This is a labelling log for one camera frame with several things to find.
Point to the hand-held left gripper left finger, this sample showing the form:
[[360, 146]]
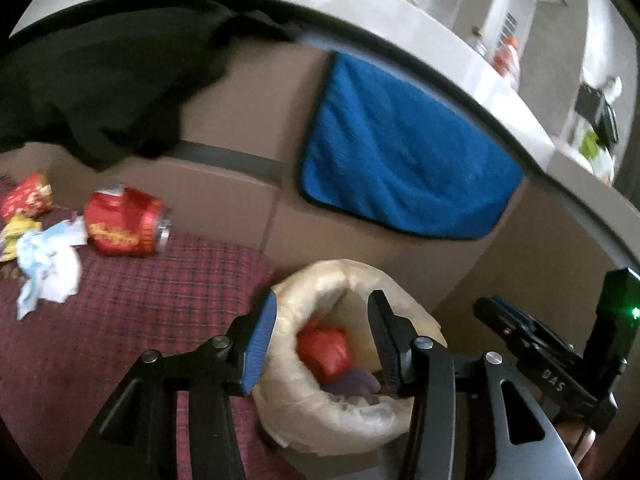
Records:
[[260, 345]]

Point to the person's right hand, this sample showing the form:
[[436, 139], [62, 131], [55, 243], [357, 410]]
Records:
[[575, 440]]

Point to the red drink can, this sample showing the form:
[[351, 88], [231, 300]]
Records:
[[122, 222]]

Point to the black knife rack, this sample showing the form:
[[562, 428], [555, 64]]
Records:
[[597, 107]]

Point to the green white plastic bag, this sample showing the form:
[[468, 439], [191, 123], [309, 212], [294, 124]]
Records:
[[592, 145]]

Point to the red gold snack packet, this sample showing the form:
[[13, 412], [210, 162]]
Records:
[[25, 197]]

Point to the blue towel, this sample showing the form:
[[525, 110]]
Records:
[[400, 150]]

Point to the dark sauce bottle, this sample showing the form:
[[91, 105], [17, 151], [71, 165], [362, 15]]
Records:
[[480, 42]]

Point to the yellowish plastic bin liner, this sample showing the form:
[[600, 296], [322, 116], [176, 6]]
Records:
[[310, 280]]

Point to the yellow snack packet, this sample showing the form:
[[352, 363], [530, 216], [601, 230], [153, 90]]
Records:
[[15, 237]]

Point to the red-wrapped plastic bottle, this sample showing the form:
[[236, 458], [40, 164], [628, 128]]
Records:
[[509, 57]]

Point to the red plastic bag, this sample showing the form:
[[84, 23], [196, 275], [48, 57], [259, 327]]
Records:
[[325, 350]]

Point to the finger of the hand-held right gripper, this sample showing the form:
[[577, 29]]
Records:
[[505, 322], [515, 309]]

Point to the white blue wrapper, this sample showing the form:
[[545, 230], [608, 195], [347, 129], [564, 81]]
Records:
[[50, 260]]

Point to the black cloth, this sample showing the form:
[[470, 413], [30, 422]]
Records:
[[100, 85]]

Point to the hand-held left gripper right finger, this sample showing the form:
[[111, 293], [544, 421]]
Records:
[[384, 340]]

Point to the purple sponge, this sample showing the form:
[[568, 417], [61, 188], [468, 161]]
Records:
[[355, 382]]

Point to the red plaid cloth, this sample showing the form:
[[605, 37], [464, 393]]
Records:
[[130, 320]]

